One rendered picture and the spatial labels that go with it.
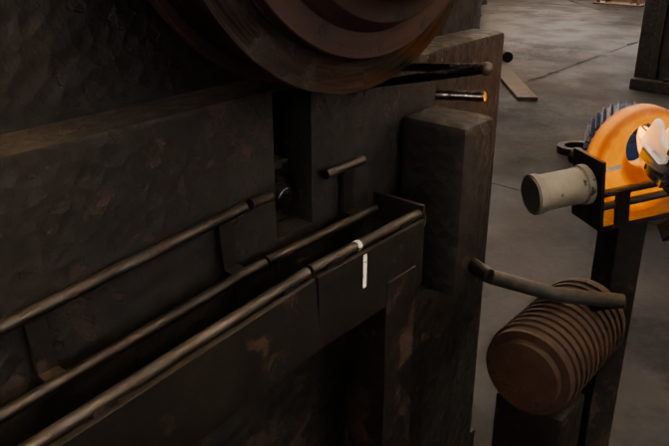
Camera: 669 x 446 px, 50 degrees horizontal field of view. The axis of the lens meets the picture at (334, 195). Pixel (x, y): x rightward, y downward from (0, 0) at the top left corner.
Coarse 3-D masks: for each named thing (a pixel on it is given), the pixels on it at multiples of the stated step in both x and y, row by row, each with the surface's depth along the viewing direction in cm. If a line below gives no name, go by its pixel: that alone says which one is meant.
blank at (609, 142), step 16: (624, 112) 102; (640, 112) 101; (656, 112) 102; (608, 128) 102; (624, 128) 101; (592, 144) 104; (608, 144) 101; (624, 144) 102; (608, 160) 102; (624, 160) 103; (608, 176) 103; (624, 176) 104; (640, 176) 105; (640, 192) 106; (640, 208) 107
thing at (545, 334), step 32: (576, 288) 105; (512, 320) 101; (544, 320) 96; (576, 320) 98; (608, 320) 102; (512, 352) 95; (544, 352) 93; (576, 352) 94; (608, 352) 101; (512, 384) 97; (544, 384) 93; (576, 384) 93; (512, 416) 102; (544, 416) 98; (576, 416) 101
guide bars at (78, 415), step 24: (408, 216) 83; (360, 240) 77; (312, 264) 72; (336, 264) 74; (288, 288) 69; (240, 312) 65; (192, 336) 62; (216, 336) 63; (168, 360) 59; (120, 384) 56; (96, 408) 55; (48, 432) 52
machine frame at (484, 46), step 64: (0, 0) 57; (64, 0) 61; (128, 0) 66; (0, 64) 58; (64, 64) 62; (128, 64) 67; (192, 64) 73; (0, 128) 59; (64, 128) 61; (128, 128) 62; (192, 128) 68; (256, 128) 74; (320, 128) 82; (384, 128) 92; (0, 192) 55; (64, 192) 59; (128, 192) 64; (192, 192) 70; (256, 192) 77; (320, 192) 85; (384, 192) 96; (0, 256) 56; (64, 256) 60; (128, 256) 66; (192, 256) 72; (256, 256) 79; (320, 256) 88; (64, 320) 62; (128, 320) 67; (192, 320) 74; (448, 320) 119; (0, 384) 59; (320, 384) 95; (448, 384) 126
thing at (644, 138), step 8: (656, 120) 98; (640, 128) 104; (648, 128) 100; (656, 128) 98; (664, 128) 97; (640, 136) 102; (648, 136) 100; (656, 136) 98; (640, 144) 101; (648, 144) 100; (656, 144) 99; (664, 144) 97; (656, 152) 98; (664, 152) 97; (656, 160) 98; (664, 160) 97
